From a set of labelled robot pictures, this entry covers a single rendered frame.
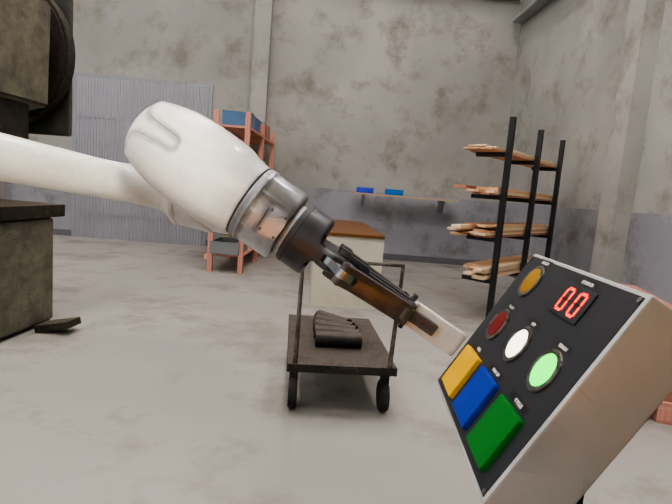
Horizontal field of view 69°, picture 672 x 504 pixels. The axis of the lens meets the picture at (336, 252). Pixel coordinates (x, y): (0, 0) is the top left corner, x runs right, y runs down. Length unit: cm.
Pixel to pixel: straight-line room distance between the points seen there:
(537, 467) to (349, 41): 950
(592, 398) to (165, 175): 50
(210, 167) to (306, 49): 930
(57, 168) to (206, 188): 24
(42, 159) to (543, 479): 69
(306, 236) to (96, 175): 32
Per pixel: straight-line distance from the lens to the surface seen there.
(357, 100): 965
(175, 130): 56
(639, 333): 58
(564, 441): 59
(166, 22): 1031
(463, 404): 74
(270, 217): 53
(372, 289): 52
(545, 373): 62
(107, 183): 73
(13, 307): 429
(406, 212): 963
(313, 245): 53
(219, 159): 54
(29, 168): 71
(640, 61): 661
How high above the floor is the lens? 128
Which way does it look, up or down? 7 degrees down
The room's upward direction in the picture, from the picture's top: 5 degrees clockwise
